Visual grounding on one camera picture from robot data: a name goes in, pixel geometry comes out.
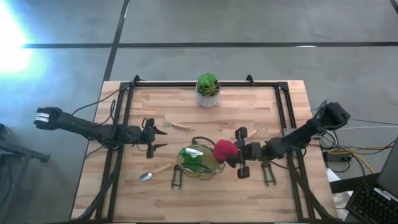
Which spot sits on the white plastic bag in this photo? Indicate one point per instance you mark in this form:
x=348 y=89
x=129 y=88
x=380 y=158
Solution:
x=340 y=199

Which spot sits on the green spray bottle white head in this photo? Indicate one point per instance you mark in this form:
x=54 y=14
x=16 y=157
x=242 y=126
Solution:
x=190 y=161

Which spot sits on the grey metal corner bracket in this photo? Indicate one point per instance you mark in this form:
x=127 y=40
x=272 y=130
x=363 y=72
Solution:
x=286 y=132

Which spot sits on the black metal stand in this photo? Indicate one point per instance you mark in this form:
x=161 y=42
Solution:
x=31 y=155

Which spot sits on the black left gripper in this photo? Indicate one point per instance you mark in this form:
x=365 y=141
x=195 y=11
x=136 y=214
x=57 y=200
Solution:
x=149 y=137

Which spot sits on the black laptop computer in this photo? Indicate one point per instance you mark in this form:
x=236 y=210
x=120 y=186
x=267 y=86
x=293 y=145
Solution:
x=370 y=205

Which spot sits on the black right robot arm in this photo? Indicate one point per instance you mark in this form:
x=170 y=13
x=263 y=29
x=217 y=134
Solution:
x=298 y=137

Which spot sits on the red and black garden glove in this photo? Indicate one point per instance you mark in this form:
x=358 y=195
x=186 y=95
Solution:
x=224 y=151

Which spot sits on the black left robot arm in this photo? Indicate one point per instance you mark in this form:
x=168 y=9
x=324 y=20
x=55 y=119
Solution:
x=93 y=130

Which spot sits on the succulent in white patterned pot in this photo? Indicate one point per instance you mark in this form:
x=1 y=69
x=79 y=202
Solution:
x=207 y=99

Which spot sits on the black side desk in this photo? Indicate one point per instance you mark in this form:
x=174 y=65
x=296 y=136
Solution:
x=348 y=185

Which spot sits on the black pruning shears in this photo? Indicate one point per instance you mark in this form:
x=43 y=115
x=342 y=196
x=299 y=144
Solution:
x=264 y=171

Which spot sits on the cream canvas green-trimmed garden bag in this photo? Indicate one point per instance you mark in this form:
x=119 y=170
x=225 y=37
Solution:
x=209 y=165

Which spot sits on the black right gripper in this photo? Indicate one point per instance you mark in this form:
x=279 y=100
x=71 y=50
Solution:
x=255 y=151

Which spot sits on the black power box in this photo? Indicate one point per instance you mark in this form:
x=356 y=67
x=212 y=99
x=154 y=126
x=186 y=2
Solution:
x=335 y=156

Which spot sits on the black aluminium rig frame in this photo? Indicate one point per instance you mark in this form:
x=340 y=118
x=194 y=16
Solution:
x=174 y=84

